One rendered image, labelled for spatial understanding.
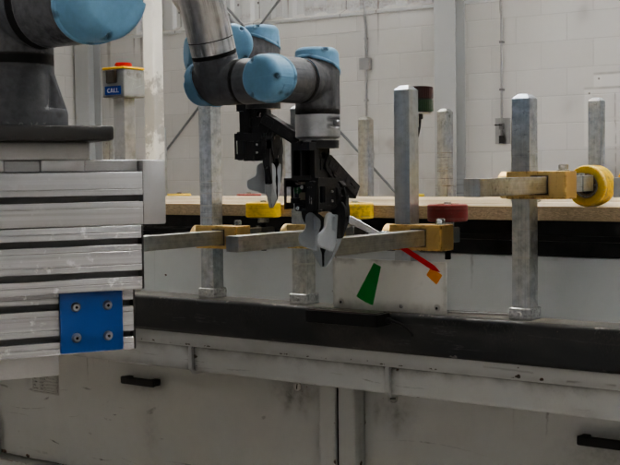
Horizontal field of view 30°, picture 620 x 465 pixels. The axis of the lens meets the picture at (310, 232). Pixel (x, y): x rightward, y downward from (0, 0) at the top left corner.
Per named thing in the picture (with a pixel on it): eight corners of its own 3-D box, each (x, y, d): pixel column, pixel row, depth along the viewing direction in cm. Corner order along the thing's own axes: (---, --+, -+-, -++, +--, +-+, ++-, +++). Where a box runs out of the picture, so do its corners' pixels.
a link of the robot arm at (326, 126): (312, 116, 199) (351, 114, 194) (312, 143, 199) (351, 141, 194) (286, 114, 193) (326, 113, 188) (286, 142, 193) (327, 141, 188)
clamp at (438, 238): (441, 251, 219) (440, 225, 218) (380, 249, 226) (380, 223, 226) (455, 249, 223) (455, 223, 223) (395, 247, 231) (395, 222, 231)
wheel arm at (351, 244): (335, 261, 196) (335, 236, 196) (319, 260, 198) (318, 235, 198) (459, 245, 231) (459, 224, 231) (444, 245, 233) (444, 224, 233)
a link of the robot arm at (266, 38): (233, 28, 235) (274, 29, 238) (235, 82, 236) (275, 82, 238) (244, 23, 228) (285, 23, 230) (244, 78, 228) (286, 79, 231)
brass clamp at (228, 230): (234, 249, 247) (233, 226, 247) (186, 247, 255) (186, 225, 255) (252, 247, 252) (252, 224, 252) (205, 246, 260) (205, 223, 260)
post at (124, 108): (127, 292, 268) (124, 97, 265) (113, 291, 271) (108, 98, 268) (141, 291, 271) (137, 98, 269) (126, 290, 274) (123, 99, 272)
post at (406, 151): (411, 333, 224) (409, 84, 222) (395, 332, 226) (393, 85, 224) (420, 331, 227) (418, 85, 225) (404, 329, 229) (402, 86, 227)
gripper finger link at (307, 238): (292, 268, 194) (292, 212, 194) (313, 265, 199) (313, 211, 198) (307, 268, 192) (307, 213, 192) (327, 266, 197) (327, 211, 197)
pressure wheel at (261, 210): (284, 251, 261) (283, 199, 260) (249, 252, 259) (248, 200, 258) (278, 248, 268) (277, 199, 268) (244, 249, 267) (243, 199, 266)
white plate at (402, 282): (446, 315, 218) (445, 262, 218) (332, 307, 234) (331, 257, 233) (447, 315, 219) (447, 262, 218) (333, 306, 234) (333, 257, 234)
